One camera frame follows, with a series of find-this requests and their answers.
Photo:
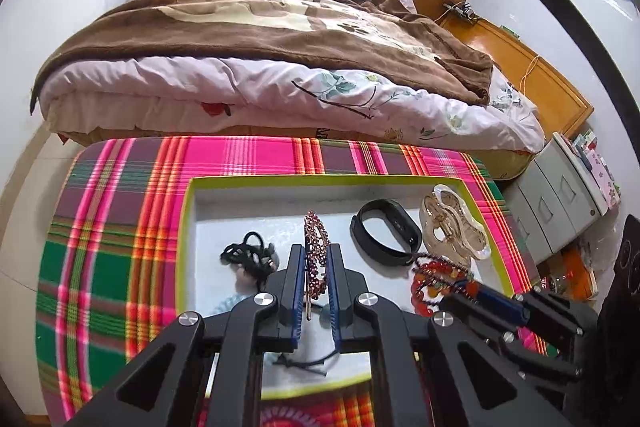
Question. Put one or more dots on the grey drawer cabinet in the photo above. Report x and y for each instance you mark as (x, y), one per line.
(545, 207)

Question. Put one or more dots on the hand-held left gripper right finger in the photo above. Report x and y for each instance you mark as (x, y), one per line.
(335, 297)

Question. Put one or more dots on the pink green plaid cloth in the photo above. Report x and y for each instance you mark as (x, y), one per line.
(100, 267)

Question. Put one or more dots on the clear hair claw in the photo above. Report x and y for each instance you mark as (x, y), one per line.
(450, 217)

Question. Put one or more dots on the black smart band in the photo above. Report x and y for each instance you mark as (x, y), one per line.
(367, 247)

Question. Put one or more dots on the brown blanket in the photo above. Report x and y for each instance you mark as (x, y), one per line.
(200, 17)

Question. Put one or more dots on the black hair clip grey balls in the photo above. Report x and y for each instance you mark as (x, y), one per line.
(245, 254)

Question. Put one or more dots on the rhinestone hair clip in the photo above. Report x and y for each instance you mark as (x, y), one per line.
(315, 257)

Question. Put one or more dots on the orange bag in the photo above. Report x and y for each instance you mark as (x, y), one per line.
(577, 274)

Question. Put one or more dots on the wooden headboard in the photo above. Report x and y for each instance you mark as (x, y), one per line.
(545, 87)

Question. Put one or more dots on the floral box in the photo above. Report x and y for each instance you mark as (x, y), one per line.
(602, 172)

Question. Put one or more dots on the power strip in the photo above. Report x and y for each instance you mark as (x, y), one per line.
(457, 9)

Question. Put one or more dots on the yellow-green cardboard box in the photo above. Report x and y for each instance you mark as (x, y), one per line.
(225, 207)

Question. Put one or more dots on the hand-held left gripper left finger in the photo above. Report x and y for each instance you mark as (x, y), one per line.
(300, 297)

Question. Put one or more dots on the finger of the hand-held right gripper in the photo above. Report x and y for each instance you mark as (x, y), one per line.
(500, 302)
(530, 357)

